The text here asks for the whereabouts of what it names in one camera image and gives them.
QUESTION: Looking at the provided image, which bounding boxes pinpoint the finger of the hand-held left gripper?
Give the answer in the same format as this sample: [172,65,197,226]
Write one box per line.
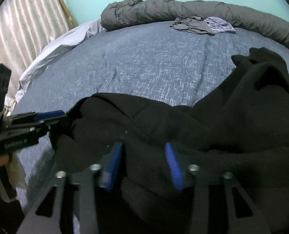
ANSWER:
[7,115,70,137]
[3,110,66,125]

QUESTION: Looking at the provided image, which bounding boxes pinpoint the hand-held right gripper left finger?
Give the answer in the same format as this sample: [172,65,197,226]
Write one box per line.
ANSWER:
[20,141,124,234]

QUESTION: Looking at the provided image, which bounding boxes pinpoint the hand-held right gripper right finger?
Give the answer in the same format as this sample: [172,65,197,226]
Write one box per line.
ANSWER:
[164,142,267,234]

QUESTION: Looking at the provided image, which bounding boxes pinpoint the black fleece pants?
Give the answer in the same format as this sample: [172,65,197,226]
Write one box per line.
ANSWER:
[49,47,289,234]

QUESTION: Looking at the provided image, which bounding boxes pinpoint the striped beige curtain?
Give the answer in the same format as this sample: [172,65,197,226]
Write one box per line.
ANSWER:
[0,0,78,98]

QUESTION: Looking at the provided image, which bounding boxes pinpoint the blue patterned bed sheet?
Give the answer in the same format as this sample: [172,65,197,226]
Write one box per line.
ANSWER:
[13,21,289,234]

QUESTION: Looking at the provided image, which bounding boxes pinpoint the wooden strip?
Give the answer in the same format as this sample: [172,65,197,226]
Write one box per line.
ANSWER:
[56,0,78,26]

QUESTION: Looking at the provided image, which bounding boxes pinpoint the rolled dark grey duvet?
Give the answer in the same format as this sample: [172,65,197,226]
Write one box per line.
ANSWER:
[101,0,289,54]

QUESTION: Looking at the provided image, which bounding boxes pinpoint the grey crumpled shirt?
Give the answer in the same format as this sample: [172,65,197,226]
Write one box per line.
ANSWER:
[170,16,215,36]

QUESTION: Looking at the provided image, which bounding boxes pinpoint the purple patterned garment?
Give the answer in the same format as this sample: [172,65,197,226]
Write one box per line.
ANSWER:
[204,17,236,34]

